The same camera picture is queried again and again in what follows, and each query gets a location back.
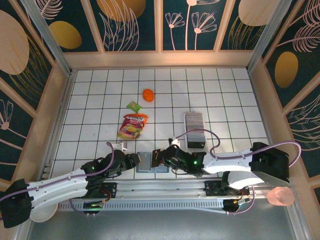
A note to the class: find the teal leather card holder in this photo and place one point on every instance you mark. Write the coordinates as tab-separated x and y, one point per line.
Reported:
162	170

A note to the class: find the dark credit card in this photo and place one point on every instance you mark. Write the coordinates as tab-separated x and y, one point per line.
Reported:
154	160

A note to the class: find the grey VIP credit card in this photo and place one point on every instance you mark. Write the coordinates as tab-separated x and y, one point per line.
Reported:
145	162

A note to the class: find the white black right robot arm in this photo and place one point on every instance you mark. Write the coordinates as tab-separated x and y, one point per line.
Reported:
237	162

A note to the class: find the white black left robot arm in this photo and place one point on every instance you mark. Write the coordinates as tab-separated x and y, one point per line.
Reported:
57	185

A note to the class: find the white slotted card tray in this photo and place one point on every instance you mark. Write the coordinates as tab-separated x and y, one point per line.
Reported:
185	130

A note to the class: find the stack of credit cards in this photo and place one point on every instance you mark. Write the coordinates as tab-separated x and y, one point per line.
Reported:
196	125

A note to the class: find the colourful fruit candy bag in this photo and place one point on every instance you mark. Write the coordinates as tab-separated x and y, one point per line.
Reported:
131	127

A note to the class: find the small green snack packet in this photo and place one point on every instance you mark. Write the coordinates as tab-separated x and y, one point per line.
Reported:
133	106

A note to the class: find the orange fruit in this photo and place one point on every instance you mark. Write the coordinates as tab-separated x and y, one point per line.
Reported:
148	95

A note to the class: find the white bowl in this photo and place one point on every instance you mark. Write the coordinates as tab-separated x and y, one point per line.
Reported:
45	215

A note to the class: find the pink translucent plastic cup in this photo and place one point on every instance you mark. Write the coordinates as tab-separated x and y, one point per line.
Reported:
280	196

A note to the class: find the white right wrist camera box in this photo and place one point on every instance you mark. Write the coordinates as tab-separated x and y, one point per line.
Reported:
175	142

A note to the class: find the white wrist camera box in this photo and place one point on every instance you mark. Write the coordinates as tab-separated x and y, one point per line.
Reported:
120	146
175	142

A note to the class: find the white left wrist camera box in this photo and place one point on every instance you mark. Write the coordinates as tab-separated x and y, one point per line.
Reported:
120	146

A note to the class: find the aluminium linear rail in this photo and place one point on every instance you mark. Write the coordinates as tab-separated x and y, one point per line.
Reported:
162	187

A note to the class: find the wall panel with single flower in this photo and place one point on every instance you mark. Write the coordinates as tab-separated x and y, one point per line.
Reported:
15	140

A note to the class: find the wall panel with flower drawings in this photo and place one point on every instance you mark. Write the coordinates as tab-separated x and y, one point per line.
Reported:
180	37

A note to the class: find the wall panel with leaf outlines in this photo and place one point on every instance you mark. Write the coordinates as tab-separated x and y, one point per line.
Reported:
307	130

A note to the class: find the wall panel with leaf drawing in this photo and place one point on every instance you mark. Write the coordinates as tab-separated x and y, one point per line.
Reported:
120	25

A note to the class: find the wall panel with yellow oval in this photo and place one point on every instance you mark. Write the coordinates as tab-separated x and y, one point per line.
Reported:
65	35

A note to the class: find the wall panel with feather drawing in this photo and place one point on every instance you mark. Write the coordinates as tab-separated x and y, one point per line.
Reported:
287	67

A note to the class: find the aluminium frame post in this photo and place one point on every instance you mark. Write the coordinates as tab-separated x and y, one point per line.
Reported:
267	32
47	37

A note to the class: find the wall panel with beige oval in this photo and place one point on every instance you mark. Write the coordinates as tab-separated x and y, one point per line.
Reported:
12	50

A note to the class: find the wall panel with beige circle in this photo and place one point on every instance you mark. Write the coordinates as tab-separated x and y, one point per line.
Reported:
250	12

